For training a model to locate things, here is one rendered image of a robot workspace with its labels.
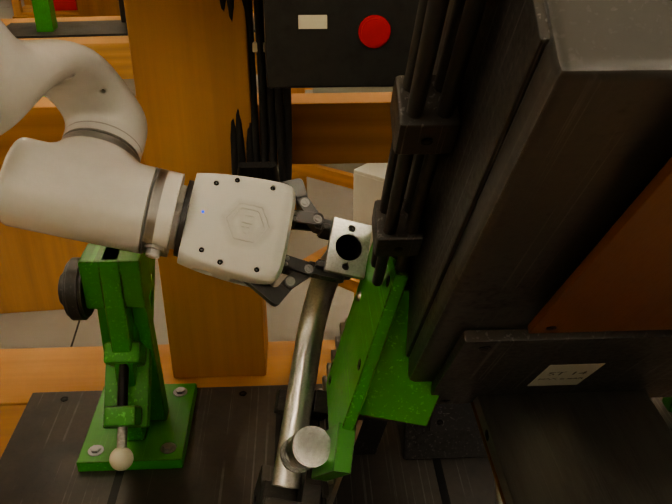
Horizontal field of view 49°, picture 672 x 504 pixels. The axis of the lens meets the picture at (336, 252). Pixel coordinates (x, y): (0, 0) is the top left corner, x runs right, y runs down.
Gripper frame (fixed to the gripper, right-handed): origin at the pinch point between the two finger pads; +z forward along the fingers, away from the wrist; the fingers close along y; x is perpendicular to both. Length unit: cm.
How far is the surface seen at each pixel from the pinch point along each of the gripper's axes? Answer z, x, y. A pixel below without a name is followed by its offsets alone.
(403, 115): -3.8, -34.2, -1.9
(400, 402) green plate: 7.7, -3.2, -13.8
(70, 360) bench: -29, 52, -11
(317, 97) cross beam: -2.1, 22.7, 28.3
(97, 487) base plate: -19.1, 28.0, -27.1
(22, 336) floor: -71, 221, 9
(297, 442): -0.5, 0.5, -18.8
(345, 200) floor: 52, 281, 113
